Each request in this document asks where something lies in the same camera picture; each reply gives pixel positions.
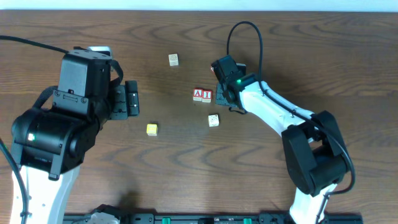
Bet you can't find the red letter I wooden block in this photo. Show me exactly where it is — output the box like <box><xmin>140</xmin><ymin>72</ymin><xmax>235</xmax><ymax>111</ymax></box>
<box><xmin>201</xmin><ymin>90</ymin><xmax>213</xmax><ymax>103</ymax></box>

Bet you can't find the red letter A wooden block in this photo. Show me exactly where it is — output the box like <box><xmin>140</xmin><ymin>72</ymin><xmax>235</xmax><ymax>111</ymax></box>
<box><xmin>193</xmin><ymin>88</ymin><xmax>203</xmax><ymax>101</ymax></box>

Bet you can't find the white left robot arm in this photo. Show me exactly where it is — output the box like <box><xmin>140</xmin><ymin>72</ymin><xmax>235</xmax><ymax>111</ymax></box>
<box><xmin>10</xmin><ymin>46</ymin><xmax>139</xmax><ymax>223</ymax></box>

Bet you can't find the plain picture wooden block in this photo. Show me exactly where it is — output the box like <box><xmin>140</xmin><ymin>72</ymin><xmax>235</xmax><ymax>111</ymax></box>
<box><xmin>208</xmin><ymin>114</ymin><xmax>220</xmax><ymax>127</ymax></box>

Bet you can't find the yellow letter B wooden block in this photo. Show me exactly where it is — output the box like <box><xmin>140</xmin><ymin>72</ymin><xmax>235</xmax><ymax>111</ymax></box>
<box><xmin>146</xmin><ymin>124</ymin><xmax>158</xmax><ymax>136</ymax></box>

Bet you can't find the yellow-edged picture wooden block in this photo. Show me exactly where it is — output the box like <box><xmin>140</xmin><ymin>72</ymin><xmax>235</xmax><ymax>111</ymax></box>
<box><xmin>169</xmin><ymin>54</ymin><xmax>179</xmax><ymax>67</ymax></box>

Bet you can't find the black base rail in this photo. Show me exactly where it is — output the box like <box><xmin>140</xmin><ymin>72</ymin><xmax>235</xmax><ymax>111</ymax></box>
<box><xmin>63</xmin><ymin>213</ymin><xmax>364</xmax><ymax>224</ymax></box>

